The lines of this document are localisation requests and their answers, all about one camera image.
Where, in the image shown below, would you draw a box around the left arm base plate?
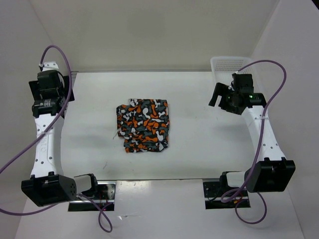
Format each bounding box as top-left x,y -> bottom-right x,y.
68,181 -> 117,212

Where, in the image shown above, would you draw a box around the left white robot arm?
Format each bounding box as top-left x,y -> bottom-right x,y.
21,69 -> 100,207

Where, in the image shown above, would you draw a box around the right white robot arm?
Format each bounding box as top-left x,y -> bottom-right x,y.
209,73 -> 296,196

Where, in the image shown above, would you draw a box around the orange camouflage shorts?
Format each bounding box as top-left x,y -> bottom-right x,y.
116,99 -> 170,153

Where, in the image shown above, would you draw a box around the white plastic basket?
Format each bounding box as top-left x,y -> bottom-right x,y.
210,56 -> 267,108

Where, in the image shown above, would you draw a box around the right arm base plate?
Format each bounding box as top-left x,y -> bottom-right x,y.
202,179 -> 251,210

